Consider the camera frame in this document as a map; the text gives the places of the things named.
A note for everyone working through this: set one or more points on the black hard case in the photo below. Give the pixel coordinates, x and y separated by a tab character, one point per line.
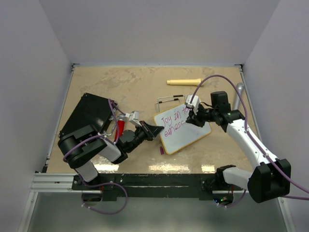
91	110

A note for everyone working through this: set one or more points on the red toy microphone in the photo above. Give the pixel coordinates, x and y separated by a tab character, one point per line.
121	120

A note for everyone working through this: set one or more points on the silver toy microphone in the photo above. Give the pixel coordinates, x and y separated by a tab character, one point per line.
240	89

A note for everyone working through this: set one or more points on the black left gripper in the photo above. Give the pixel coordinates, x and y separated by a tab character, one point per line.
150	131

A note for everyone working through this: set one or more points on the yellow framed whiteboard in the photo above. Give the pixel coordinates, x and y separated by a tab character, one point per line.
176	134

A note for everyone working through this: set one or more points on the pink marker cap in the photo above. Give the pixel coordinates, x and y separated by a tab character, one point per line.
161	150

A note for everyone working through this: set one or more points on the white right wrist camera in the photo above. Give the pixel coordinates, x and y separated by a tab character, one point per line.
192	102

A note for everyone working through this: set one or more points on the cream toy microphone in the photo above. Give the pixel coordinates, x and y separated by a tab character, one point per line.
184	82

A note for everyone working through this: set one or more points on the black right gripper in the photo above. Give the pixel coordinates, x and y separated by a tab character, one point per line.
195	119

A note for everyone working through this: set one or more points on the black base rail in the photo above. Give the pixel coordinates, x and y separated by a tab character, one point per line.
201	186

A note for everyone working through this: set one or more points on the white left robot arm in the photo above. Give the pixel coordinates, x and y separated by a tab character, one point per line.
80	146

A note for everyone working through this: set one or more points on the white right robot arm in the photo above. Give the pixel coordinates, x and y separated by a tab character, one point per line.
266	182

